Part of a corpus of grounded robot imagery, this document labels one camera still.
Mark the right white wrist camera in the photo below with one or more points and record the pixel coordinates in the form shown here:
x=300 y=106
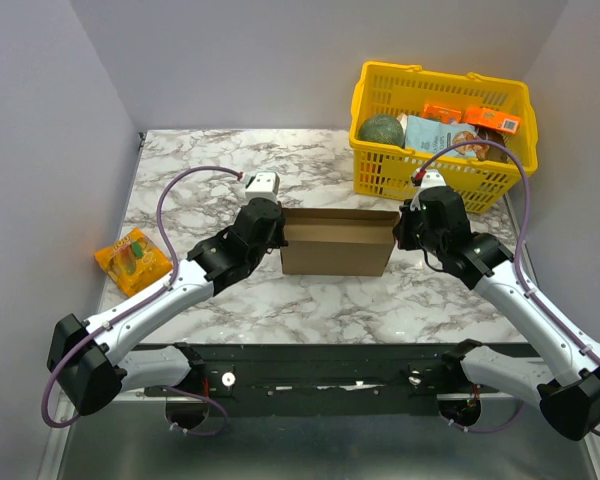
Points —
x=427 y=178

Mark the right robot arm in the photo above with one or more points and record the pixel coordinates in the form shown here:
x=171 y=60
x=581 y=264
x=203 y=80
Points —
x=565 y=387

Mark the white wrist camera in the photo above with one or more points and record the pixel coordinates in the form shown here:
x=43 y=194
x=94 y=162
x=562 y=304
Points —
x=263 y=184
x=427 y=178

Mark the orange candy bag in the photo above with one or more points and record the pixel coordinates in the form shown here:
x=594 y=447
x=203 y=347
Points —
x=133 y=262

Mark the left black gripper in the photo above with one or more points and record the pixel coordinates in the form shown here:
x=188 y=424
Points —
x=280 y=242

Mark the orange juice carton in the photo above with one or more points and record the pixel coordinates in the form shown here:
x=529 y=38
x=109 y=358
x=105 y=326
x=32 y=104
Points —
x=492 y=119

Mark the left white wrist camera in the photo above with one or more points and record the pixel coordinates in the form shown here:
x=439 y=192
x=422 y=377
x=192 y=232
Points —
x=263 y=184

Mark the light blue chips bag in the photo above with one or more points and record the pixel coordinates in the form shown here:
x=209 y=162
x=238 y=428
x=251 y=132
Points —
x=431 y=137

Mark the brown cardboard box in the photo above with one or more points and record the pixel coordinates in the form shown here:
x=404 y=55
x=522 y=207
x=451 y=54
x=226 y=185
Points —
x=337 y=242

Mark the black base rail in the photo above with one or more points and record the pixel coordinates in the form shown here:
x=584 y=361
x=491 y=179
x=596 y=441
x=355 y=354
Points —
x=325 y=380

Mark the yellow plastic basket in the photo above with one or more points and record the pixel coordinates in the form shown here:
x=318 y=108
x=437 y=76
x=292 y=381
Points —
x=481 y=170

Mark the orange snack box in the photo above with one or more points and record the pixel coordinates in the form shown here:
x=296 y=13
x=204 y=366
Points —
x=441 y=114

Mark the green round melon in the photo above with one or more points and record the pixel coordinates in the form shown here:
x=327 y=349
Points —
x=382 y=129

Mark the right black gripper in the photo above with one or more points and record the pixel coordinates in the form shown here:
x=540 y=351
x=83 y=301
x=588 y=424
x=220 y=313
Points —
x=401 y=230

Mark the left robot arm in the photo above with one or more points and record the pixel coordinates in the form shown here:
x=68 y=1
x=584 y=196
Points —
x=89 y=359

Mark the aluminium frame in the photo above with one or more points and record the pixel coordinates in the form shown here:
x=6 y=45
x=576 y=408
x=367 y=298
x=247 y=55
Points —
x=130 y=439

